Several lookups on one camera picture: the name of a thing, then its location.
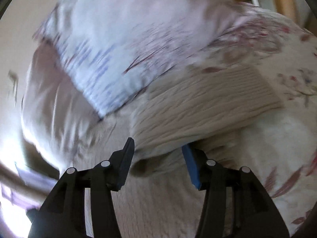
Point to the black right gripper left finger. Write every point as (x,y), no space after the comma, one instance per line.
(62,214)

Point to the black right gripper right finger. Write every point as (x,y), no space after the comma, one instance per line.
(254,212)

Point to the beige cable-knit sweater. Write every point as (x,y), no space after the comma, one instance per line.
(195,105)

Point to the floral bed quilt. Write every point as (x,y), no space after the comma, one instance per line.
(279,146)

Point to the blue printed pillow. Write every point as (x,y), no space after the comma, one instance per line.
(112,49)

